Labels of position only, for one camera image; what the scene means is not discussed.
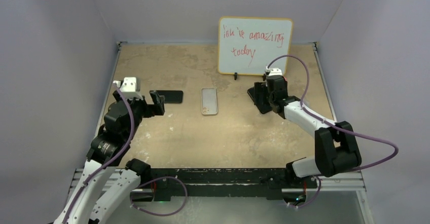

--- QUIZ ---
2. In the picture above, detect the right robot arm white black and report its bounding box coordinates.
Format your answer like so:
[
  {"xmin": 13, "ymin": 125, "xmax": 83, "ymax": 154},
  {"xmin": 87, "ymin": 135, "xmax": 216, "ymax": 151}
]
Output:
[{"xmin": 247, "ymin": 76, "xmax": 362, "ymax": 187}]

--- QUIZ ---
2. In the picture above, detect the black phone without case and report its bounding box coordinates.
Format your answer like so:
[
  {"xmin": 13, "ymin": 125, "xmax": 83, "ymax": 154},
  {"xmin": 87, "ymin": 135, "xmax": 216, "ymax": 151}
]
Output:
[{"xmin": 247, "ymin": 87, "xmax": 272, "ymax": 114}]

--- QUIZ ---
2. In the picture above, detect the white phone case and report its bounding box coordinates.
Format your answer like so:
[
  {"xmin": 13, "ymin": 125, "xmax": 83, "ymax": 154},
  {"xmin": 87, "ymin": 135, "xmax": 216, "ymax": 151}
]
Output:
[{"xmin": 201, "ymin": 87, "xmax": 218, "ymax": 116}]

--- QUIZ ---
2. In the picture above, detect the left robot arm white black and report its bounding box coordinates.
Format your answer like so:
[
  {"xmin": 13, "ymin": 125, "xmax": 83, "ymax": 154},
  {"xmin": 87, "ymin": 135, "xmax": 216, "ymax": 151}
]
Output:
[{"xmin": 54, "ymin": 89, "xmax": 165, "ymax": 223}]

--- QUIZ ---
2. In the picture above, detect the white board yellow frame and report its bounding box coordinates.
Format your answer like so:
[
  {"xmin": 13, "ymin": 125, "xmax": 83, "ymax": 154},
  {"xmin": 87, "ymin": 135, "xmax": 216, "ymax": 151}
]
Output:
[{"xmin": 218, "ymin": 16, "xmax": 294, "ymax": 76}]

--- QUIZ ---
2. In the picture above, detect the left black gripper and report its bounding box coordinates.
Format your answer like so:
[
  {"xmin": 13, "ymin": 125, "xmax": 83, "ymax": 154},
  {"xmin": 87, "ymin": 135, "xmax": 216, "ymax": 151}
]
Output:
[{"xmin": 115, "ymin": 90, "xmax": 164, "ymax": 140}]

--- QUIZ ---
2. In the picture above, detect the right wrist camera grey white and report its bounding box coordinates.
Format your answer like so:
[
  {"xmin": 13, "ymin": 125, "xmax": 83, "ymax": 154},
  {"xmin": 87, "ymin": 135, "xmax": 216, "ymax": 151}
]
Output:
[{"xmin": 263, "ymin": 67, "xmax": 283, "ymax": 81}]

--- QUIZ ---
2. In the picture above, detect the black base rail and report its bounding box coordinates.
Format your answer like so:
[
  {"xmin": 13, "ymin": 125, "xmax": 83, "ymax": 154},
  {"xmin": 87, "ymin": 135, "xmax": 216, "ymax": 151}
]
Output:
[{"xmin": 132, "ymin": 168, "xmax": 318, "ymax": 202}]

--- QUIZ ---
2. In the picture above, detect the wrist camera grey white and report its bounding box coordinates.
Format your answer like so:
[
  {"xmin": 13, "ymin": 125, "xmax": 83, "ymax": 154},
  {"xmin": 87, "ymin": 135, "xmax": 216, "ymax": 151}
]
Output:
[
  {"xmin": 113, "ymin": 77, "xmax": 144, "ymax": 100},
  {"xmin": 263, "ymin": 67, "xmax": 283, "ymax": 81}
]

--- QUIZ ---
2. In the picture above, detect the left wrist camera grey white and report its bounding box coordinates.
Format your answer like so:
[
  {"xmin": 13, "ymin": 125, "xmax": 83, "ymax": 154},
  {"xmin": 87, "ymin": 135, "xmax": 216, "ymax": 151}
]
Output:
[{"xmin": 113, "ymin": 77, "xmax": 144, "ymax": 100}]

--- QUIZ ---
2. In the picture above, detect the aluminium frame rail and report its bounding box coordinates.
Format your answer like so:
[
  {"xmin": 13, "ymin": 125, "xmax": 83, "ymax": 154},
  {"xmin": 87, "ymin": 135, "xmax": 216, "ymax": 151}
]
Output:
[{"xmin": 68, "ymin": 165, "xmax": 373, "ymax": 223}]

